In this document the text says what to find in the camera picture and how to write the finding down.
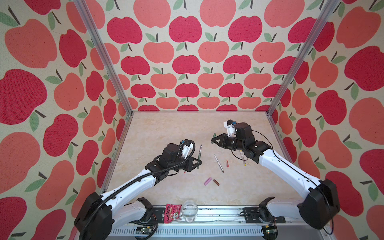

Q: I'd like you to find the aluminium right rear frame post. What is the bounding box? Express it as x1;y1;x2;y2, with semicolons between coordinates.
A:
266;0;341;117

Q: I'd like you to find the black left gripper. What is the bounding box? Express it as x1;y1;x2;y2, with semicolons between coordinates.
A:
167;155;202;173

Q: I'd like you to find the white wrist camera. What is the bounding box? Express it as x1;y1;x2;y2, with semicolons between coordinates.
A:
223;120;237;137
180;140;195;159

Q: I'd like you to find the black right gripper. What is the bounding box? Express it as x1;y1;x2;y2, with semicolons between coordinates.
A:
211;132;246;153

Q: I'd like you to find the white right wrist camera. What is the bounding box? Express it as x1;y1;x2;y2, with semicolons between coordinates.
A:
223;120;237;137

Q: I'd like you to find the pink snack packet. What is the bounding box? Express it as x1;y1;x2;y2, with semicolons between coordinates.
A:
164;204;182;224

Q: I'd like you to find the pink pen cap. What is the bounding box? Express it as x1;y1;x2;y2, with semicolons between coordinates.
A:
204;178;213;186

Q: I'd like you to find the white silver pen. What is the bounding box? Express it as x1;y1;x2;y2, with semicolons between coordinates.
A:
214;154;225;173

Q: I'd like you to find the green pen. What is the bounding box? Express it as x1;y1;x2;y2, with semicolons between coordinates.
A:
197;145;202;169

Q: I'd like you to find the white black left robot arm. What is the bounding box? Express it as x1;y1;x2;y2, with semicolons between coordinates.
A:
74;139;202;240

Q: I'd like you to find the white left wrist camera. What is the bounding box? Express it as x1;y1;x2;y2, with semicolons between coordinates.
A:
180;140;195;159

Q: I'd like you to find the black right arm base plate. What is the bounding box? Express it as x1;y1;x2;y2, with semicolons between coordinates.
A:
239;207;286;224

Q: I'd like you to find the clear glass bowl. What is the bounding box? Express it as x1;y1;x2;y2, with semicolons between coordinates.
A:
182;200;199;223

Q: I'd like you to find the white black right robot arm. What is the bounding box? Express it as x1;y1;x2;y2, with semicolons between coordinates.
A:
212;120;341;230

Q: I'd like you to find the aluminium left rear frame post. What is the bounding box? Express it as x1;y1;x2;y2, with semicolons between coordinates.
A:
74;0;134;117

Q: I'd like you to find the aluminium frame post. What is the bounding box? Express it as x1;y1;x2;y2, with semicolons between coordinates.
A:
74;0;134;117
266;0;341;117

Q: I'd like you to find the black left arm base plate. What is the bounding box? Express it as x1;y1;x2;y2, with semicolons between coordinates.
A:
136;207;166;224

